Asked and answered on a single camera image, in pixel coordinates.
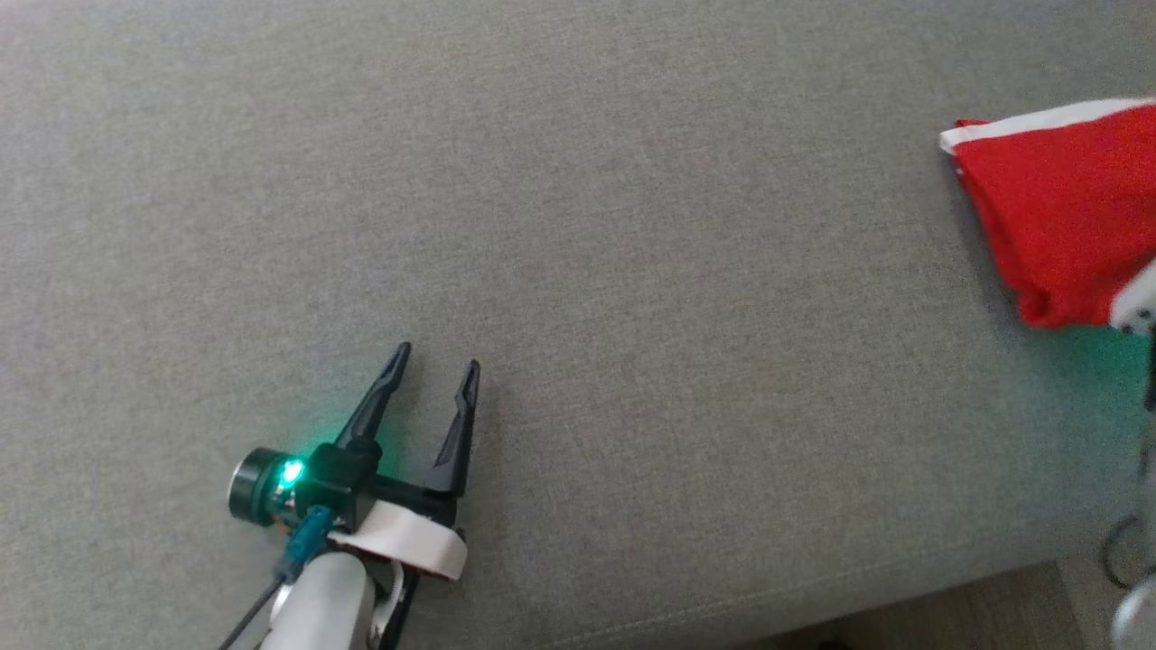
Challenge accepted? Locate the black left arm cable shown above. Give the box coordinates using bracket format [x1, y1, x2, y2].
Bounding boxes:
[217, 573, 286, 650]

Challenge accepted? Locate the teal left camera cable plug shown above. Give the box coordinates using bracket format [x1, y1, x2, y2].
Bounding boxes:
[275, 506, 336, 580]

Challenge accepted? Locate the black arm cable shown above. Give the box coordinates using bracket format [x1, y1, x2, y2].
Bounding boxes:
[1100, 513, 1144, 590]
[217, 573, 286, 650]

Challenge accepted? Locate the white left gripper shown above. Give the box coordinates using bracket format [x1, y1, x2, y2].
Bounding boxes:
[298, 341, 482, 581]

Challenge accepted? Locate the red and white garment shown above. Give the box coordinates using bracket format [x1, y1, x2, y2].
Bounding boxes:
[939, 97, 1156, 330]

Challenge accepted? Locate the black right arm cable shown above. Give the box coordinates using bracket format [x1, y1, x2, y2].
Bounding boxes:
[1100, 513, 1144, 590]

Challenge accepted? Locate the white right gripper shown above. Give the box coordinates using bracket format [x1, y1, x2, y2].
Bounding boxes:
[1109, 260, 1156, 338]

